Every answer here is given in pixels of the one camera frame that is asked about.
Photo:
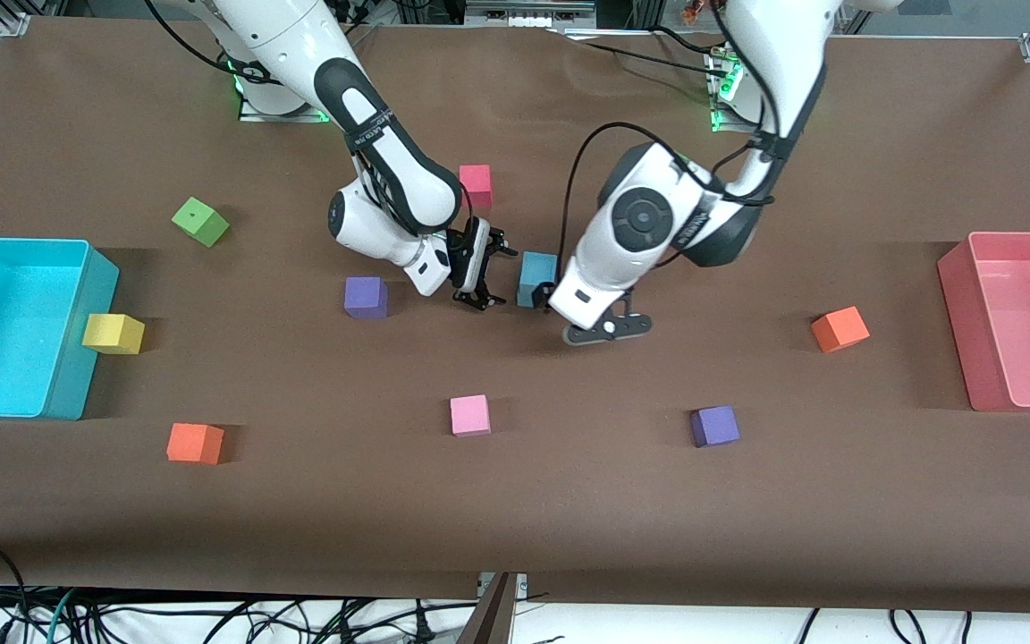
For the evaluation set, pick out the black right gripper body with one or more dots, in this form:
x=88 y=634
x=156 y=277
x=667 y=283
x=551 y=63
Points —
x=462 y=259

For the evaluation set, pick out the light blue foam block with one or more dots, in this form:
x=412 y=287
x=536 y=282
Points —
x=539 y=266
x=531 y=298

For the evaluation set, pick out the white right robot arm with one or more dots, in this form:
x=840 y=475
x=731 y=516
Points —
x=390 y=161

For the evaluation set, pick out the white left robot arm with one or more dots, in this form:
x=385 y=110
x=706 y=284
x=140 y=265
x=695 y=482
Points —
x=640 y=215

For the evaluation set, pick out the red foam block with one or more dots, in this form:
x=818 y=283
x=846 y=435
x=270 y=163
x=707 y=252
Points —
x=477 y=183

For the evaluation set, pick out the purple foam block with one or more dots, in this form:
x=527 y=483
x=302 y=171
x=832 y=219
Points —
x=366 y=297
x=715 y=426

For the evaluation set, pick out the pink foam block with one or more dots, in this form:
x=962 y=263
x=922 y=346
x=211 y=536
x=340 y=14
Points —
x=470 y=415

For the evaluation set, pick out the brown table cover sheet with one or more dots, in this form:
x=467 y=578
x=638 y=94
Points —
x=569 y=510

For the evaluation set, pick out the orange foam block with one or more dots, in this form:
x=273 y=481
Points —
x=840 y=329
x=195 y=443

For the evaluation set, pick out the grey electronics box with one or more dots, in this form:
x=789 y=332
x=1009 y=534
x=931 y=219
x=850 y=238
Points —
x=528 y=11

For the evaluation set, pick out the green foam block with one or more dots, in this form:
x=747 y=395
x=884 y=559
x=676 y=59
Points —
x=199 y=221

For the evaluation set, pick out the dark metal beam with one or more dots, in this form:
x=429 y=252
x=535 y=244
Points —
x=490 y=617

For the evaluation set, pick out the yellow foam block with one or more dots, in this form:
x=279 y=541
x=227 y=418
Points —
x=113 y=333

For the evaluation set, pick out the pink plastic bin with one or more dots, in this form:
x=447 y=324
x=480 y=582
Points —
x=1020 y=322

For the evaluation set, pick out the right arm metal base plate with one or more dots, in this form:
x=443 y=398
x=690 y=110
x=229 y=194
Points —
x=251 y=114

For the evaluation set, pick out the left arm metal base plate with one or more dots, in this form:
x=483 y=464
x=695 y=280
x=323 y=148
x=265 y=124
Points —
x=719 y=89

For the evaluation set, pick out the metal bracket at table edge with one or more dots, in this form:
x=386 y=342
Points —
x=519 y=583

